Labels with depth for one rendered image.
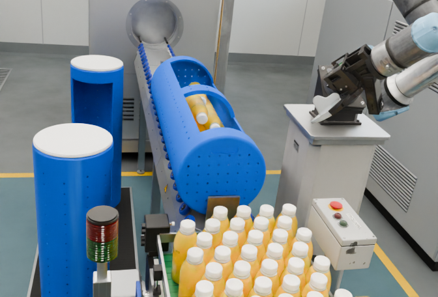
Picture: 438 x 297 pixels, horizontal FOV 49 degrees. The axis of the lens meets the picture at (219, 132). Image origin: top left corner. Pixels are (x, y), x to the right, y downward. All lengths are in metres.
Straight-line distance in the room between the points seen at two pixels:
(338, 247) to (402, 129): 2.14
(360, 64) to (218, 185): 0.61
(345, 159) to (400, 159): 1.57
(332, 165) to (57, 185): 0.99
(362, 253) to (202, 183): 0.50
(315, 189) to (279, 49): 5.19
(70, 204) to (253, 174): 0.68
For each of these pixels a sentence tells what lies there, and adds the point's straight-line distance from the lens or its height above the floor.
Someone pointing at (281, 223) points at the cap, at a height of 1.08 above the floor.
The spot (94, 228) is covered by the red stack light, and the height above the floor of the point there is 1.24.
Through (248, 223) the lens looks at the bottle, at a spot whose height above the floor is 1.05.
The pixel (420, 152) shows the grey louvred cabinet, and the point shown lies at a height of 0.63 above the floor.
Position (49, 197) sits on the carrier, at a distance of 1.82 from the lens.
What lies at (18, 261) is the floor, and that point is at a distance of 2.95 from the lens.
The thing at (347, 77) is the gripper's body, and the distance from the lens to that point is 1.14.
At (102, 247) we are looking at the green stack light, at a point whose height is 1.20.
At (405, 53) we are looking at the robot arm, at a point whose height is 1.60.
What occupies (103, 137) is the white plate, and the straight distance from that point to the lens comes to 1.84.
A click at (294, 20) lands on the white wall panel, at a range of 6.94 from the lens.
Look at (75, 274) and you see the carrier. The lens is 1.99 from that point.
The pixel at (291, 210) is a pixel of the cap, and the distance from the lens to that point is 1.41.
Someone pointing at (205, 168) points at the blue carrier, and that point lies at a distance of 1.46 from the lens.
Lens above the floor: 1.82
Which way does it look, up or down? 24 degrees down
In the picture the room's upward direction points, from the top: 6 degrees clockwise
